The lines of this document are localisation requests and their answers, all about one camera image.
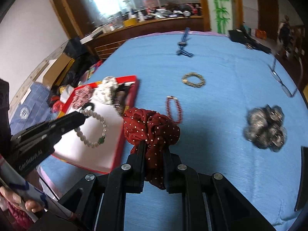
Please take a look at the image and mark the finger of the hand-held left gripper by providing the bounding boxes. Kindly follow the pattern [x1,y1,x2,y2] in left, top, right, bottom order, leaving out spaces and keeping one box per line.
[48,112,87,142]

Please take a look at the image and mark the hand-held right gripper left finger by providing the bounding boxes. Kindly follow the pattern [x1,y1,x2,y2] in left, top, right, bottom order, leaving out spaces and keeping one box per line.
[58,141,146,231]

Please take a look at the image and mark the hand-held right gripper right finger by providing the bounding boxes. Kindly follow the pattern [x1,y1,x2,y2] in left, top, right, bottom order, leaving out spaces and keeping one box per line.
[162,147,277,231]

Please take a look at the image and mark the red polka dot scrunchie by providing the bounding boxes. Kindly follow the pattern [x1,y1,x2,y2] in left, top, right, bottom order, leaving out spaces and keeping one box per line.
[123,108,181,190]

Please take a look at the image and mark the pink patterned scrunchie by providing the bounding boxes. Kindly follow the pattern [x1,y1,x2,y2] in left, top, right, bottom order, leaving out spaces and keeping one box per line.
[72,85,93,109]

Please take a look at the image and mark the pearl bead bracelet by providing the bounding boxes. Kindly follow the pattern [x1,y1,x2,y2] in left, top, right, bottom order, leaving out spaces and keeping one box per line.
[74,108,108,149]

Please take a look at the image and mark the red box with white lining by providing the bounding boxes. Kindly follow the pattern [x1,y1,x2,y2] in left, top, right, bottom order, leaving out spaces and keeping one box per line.
[47,75,140,175]

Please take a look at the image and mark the white cherry-print scrunchie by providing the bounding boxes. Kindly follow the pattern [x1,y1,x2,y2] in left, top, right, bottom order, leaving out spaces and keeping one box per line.
[93,76,118,104]

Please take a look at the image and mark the person's left hand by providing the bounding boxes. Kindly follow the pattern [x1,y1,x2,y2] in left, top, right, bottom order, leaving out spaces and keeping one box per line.
[0,186,45,213]

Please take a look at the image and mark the blue plaid cloth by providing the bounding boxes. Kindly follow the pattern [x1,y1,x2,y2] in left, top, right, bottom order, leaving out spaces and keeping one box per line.
[10,82,52,131]

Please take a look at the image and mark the blue blanket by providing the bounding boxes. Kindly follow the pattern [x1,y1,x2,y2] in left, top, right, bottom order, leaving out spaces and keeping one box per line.
[40,30,306,231]

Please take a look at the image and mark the dark hair accessory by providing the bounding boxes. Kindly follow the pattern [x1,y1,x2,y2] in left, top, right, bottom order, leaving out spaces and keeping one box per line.
[112,83,136,116]

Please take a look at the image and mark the cardboard box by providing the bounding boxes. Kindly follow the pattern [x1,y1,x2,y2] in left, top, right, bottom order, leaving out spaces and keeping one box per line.
[34,53,75,89]

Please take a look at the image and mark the black cloth bag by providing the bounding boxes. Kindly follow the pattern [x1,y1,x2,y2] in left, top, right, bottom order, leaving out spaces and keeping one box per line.
[64,38,101,87]

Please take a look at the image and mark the red quilted jacket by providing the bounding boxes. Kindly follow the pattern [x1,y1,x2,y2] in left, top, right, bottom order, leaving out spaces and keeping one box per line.
[0,196,34,230]

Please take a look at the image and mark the white flat box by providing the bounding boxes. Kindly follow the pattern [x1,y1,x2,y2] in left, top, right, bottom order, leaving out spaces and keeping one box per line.
[79,28,104,44]

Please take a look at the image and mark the black mesh scrunchie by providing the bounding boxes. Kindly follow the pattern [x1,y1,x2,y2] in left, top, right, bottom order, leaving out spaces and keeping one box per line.
[243,104,288,152]

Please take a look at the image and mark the wooden counter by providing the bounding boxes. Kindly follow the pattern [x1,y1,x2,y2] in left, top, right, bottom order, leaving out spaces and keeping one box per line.
[79,14,204,60]

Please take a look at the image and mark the clear-lens eyeglasses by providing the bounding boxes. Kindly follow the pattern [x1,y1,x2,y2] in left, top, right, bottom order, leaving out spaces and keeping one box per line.
[267,56,304,98]

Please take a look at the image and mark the orange boxes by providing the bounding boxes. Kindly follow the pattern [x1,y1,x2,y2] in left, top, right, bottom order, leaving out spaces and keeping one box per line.
[255,29,268,40]

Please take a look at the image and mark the dark hanging coat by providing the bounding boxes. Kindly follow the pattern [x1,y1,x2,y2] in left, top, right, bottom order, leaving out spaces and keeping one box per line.
[279,14,293,53]

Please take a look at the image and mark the brown wooden door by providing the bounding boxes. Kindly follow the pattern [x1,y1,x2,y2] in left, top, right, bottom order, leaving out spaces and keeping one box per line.
[255,0,281,41]

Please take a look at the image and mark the red bead bracelet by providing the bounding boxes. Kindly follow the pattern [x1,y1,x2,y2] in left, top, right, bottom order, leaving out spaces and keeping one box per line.
[165,96,184,125]

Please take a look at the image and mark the gold bead bracelet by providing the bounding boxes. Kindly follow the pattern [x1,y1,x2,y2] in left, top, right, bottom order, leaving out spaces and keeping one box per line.
[182,72,207,89]

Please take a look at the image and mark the blue striped hair tie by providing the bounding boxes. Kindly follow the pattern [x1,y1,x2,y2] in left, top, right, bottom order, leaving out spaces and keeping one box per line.
[175,27,194,58]

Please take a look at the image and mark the green bamboo wall decal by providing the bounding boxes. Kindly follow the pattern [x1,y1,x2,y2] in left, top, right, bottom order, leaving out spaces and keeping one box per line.
[209,0,230,33]

